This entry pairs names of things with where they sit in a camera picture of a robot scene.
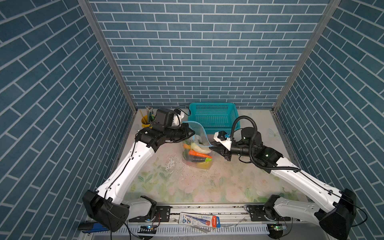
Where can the clear zip top bag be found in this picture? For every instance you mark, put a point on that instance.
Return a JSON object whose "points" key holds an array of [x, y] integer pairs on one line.
{"points": [[201, 139]]}

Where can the yellow metal pen bucket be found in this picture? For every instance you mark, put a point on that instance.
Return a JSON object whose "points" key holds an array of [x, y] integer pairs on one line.
{"points": [[147, 119]]}

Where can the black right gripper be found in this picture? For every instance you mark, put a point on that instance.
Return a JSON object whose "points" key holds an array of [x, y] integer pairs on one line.
{"points": [[224, 151]]}

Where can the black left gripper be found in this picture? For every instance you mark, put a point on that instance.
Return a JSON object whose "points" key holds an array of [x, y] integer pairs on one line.
{"points": [[184, 128]]}

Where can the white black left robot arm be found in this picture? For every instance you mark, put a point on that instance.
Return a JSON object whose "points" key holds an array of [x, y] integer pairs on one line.
{"points": [[106, 204]]}

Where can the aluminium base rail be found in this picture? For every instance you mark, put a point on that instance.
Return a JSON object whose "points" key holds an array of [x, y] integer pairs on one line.
{"points": [[235, 220]]}

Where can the yellow toy potato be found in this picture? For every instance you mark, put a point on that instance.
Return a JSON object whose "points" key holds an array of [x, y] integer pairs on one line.
{"points": [[204, 165]]}

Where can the blue box cutter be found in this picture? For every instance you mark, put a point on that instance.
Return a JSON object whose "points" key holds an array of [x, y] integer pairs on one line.
{"points": [[91, 227]]}

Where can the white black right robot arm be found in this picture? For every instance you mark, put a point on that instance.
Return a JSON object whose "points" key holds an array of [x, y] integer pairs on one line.
{"points": [[331, 209]]}

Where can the orange toy carrot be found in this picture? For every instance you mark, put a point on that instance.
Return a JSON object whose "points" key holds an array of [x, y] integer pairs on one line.
{"points": [[197, 154]]}

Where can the teal plastic basket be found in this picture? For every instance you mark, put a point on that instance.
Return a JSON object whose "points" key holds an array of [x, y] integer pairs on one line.
{"points": [[214, 117]]}

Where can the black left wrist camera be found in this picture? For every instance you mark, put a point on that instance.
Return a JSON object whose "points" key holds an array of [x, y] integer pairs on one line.
{"points": [[167, 119]]}

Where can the white toy radish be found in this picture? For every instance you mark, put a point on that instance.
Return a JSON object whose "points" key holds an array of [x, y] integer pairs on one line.
{"points": [[199, 149]]}

